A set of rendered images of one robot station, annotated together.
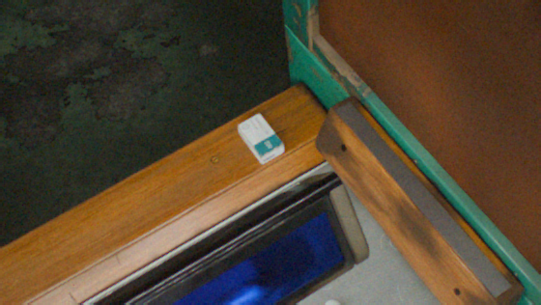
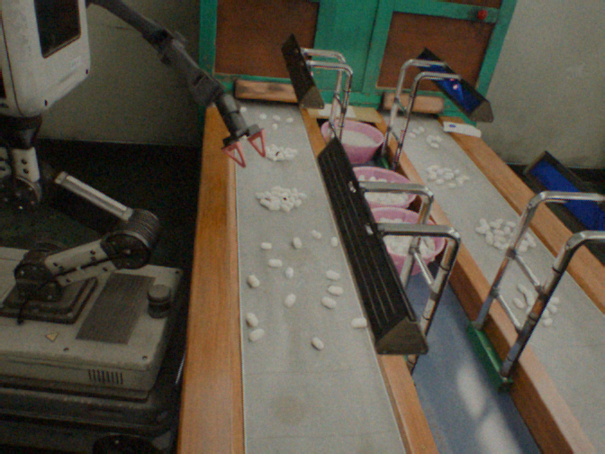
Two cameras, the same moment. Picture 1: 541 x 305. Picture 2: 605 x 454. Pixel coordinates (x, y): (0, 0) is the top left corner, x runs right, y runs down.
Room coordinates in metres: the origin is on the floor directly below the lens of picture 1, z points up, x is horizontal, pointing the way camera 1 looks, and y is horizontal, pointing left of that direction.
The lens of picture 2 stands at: (-0.31, 1.97, 1.59)
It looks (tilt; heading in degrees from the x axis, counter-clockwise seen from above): 33 degrees down; 282
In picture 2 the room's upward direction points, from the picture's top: 9 degrees clockwise
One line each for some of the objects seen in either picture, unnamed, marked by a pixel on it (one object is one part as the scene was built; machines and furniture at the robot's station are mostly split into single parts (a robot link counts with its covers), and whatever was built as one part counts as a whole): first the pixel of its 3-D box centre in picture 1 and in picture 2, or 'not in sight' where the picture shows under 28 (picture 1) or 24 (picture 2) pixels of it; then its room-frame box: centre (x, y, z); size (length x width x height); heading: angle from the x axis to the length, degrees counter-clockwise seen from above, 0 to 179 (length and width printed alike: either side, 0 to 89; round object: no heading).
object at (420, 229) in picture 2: not in sight; (382, 291); (-0.33, 1.10, 0.90); 0.20 x 0.19 x 0.45; 114
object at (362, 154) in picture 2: not in sight; (350, 142); (-0.05, -0.03, 0.72); 0.27 x 0.27 x 0.10
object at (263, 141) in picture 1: (261, 138); not in sight; (0.53, 0.01, 0.77); 0.06 x 0.04 x 0.02; 24
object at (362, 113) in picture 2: not in sight; (342, 112); (0.03, -0.23, 0.77); 0.33 x 0.15 x 0.01; 24
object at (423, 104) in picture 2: not in sight; (412, 102); (-0.26, -0.41, 0.83); 0.30 x 0.06 x 0.07; 24
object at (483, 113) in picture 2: not in sight; (449, 80); (-0.38, 0.01, 1.08); 0.62 x 0.08 x 0.07; 114
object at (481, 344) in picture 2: not in sight; (548, 293); (-0.70, 0.94, 0.90); 0.20 x 0.19 x 0.45; 114
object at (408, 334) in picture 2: not in sight; (361, 219); (-0.25, 1.13, 1.08); 0.62 x 0.08 x 0.07; 114
